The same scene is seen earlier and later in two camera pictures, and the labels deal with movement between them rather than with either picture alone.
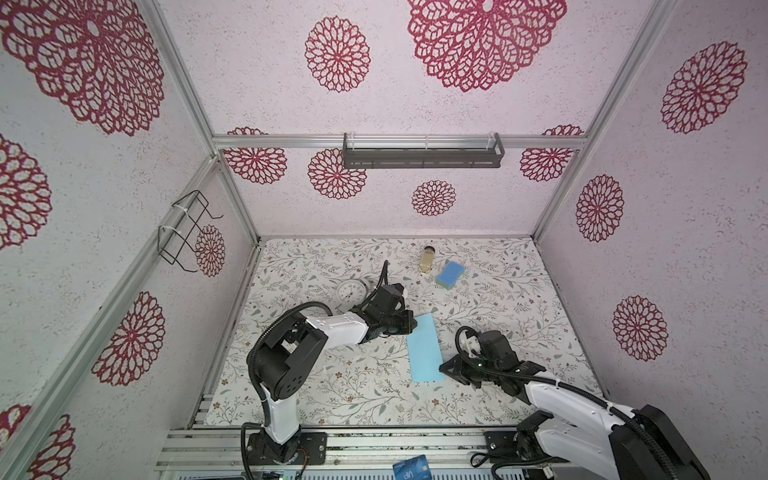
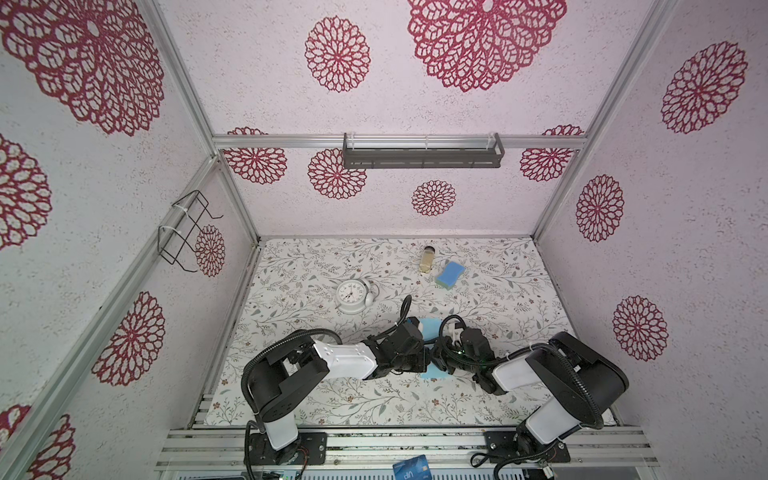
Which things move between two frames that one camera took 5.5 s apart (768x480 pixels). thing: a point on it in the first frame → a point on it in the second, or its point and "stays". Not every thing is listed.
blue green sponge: [449, 275] stays
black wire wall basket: [170, 242] stays
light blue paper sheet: [425, 357] stays
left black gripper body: [396, 322] → [414, 361]
